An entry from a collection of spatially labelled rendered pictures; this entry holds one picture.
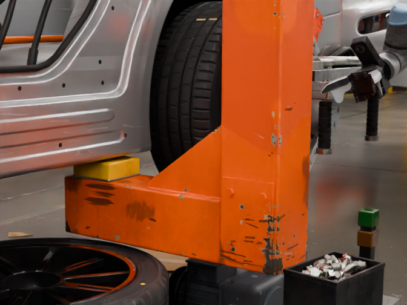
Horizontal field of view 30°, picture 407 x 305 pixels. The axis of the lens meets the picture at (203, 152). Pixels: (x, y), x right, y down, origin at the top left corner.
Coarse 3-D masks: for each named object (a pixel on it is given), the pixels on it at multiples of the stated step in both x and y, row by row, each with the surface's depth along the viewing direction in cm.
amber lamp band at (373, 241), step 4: (360, 232) 183; (364, 232) 182; (368, 232) 182; (372, 232) 181; (376, 232) 183; (360, 236) 183; (364, 236) 182; (368, 236) 182; (372, 236) 181; (376, 236) 183; (360, 240) 183; (364, 240) 182; (368, 240) 182; (372, 240) 181; (376, 240) 183; (360, 244) 183; (364, 244) 182; (368, 244) 182; (372, 244) 182; (376, 244) 184
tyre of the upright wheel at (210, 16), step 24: (192, 24) 228; (216, 24) 223; (168, 48) 226; (192, 48) 221; (216, 48) 216; (168, 72) 221; (192, 72) 217; (216, 72) 215; (168, 96) 221; (192, 96) 216; (216, 96) 216; (168, 120) 222; (192, 120) 217; (216, 120) 217; (168, 144) 224; (192, 144) 219
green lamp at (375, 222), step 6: (360, 210) 182; (366, 210) 182; (372, 210) 182; (378, 210) 183; (360, 216) 182; (366, 216) 181; (372, 216) 180; (378, 216) 183; (360, 222) 182; (366, 222) 181; (372, 222) 181; (378, 222) 183
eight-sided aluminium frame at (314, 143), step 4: (316, 44) 247; (316, 48) 247; (316, 52) 247; (312, 136) 257; (316, 136) 255; (312, 140) 254; (316, 140) 254; (312, 144) 253; (316, 144) 254; (312, 148) 252; (312, 152) 252; (312, 156) 252; (316, 156) 254; (312, 160) 252; (312, 164) 252
